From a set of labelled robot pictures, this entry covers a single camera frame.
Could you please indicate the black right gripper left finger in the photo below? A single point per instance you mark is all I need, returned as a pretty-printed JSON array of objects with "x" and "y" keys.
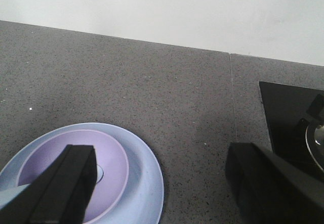
[{"x": 60, "y": 194}]

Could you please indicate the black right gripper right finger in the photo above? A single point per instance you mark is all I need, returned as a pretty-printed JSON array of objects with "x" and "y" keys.
[{"x": 268, "y": 189}]

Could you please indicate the purple plastic bowl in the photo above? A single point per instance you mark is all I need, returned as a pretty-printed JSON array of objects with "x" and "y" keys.
[{"x": 112, "y": 167}]

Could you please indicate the light blue plastic plate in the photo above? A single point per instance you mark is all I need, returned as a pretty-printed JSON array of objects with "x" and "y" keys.
[{"x": 143, "y": 197}]

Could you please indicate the black glass gas stove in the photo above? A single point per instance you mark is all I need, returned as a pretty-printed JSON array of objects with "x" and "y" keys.
[{"x": 294, "y": 117}]

